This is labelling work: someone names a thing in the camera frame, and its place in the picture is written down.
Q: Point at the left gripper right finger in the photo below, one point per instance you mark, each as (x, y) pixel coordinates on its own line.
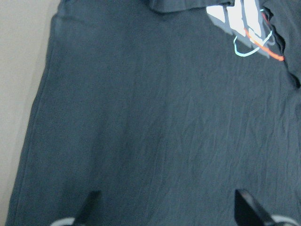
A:
(248, 212)

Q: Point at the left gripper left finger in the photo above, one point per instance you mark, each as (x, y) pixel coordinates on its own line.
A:
(87, 211)

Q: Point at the black printed t-shirt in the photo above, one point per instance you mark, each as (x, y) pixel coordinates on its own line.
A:
(166, 107)

